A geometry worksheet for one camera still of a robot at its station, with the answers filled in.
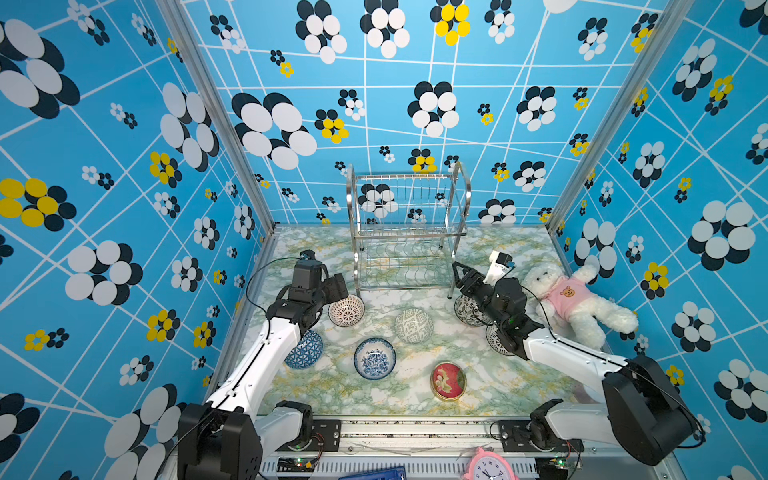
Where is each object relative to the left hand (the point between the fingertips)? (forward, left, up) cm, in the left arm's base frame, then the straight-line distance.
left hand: (335, 280), depth 84 cm
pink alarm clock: (-41, -38, -15) cm, 58 cm away
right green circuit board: (-41, -54, -17) cm, 70 cm away
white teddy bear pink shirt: (-2, -70, -9) cm, 70 cm away
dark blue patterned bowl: (-15, +9, -16) cm, 24 cm away
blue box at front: (-43, -18, -12) cm, 48 cm away
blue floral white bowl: (-16, -11, -17) cm, 26 cm away
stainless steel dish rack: (+40, -21, -19) cm, 49 cm away
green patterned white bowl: (-6, -23, -15) cm, 28 cm away
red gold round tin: (-23, -31, -13) cm, 41 cm away
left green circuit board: (-41, +7, -19) cm, 46 cm away
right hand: (+2, -36, +4) cm, 36 cm away
